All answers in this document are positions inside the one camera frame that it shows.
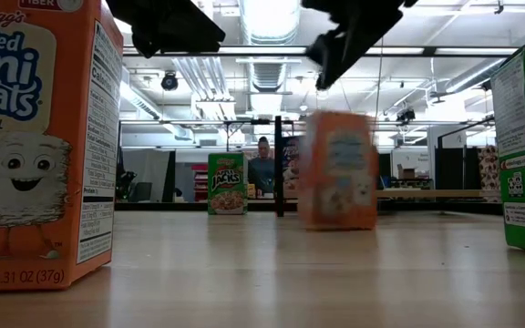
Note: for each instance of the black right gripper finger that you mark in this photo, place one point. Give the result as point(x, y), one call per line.
point(353, 45)
point(324, 48)

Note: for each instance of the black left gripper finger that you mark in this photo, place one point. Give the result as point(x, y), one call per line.
point(189, 32)

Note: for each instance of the orange Mini Wheats cereal box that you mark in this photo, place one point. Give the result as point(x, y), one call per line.
point(39, 182)
point(340, 173)

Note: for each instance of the red storage shelf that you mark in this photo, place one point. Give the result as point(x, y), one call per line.
point(200, 182)

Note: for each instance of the LED light bar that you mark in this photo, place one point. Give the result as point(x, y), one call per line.
point(262, 50)

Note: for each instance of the person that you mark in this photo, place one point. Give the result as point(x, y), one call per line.
point(262, 171)

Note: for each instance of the cardboard box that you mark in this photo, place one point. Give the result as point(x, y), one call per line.
point(406, 173)

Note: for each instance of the black divider panel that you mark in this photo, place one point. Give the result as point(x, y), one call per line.
point(454, 168)

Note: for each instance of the brown patterned curtain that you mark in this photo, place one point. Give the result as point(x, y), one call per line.
point(488, 173)

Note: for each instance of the black overhead camera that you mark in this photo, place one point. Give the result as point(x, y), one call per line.
point(406, 115)
point(169, 82)

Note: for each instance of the silver ceiling ventilation duct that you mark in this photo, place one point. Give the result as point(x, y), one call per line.
point(269, 23)

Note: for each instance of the black background station frame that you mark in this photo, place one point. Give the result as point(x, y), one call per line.
point(260, 121)

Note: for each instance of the black aluminium rig frame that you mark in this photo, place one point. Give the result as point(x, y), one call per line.
point(176, 206)

